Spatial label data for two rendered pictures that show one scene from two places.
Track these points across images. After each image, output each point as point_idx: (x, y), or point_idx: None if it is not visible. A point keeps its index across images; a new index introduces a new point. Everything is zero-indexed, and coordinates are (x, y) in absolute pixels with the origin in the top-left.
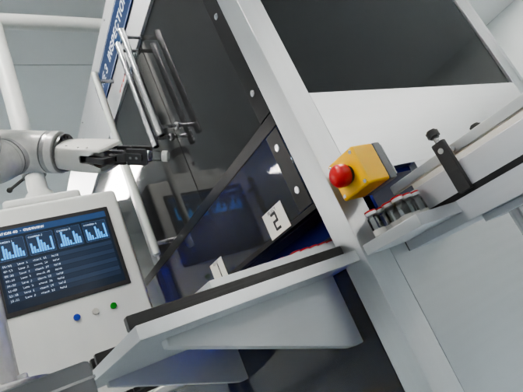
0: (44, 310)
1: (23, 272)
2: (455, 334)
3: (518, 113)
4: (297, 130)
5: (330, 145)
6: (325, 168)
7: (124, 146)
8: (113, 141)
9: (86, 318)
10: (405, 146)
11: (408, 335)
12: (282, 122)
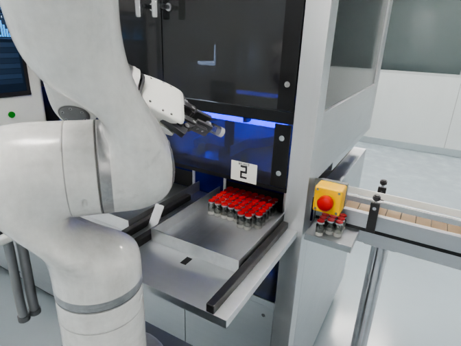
0: None
1: None
2: (306, 270)
3: (412, 203)
4: (309, 146)
5: (316, 159)
6: (310, 179)
7: (188, 107)
8: (181, 98)
9: None
10: (334, 151)
11: (297, 279)
12: (300, 130)
